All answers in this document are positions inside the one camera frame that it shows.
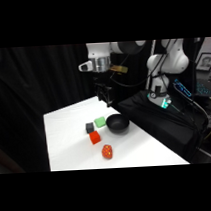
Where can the green status light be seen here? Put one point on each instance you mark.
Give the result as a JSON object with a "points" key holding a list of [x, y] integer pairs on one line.
{"points": [[165, 103]]}

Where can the green block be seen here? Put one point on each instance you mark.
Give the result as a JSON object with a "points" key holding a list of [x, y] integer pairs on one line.
{"points": [[100, 122]]}

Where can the blue glowing device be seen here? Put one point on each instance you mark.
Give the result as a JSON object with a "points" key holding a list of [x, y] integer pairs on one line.
{"points": [[183, 88]]}

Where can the black curtain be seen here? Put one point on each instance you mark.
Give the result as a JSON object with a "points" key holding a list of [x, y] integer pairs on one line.
{"points": [[33, 97]]}

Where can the red ball with yellow dots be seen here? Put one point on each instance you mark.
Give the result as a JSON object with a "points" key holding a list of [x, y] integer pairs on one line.
{"points": [[107, 151]]}

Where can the red block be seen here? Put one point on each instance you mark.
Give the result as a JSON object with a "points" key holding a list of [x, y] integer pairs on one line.
{"points": [[95, 137]]}

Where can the dark grey block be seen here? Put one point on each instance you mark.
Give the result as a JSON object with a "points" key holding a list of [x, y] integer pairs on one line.
{"points": [[90, 128]]}

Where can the black cloth covered stand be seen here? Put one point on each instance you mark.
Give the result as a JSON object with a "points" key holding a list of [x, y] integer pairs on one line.
{"points": [[161, 127]]}

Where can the framed picture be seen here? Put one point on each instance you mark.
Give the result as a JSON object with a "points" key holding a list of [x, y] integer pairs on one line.
{"points": [[205, 62]]}

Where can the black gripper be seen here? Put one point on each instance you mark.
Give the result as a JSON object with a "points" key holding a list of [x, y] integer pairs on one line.
{"points": [[103, 87]]}

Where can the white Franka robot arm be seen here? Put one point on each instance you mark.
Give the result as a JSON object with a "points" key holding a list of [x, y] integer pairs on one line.
{"points": [[164, 62]]}

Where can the black bowl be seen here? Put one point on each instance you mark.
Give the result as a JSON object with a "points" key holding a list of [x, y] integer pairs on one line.
{"points": [[117, 123]]}

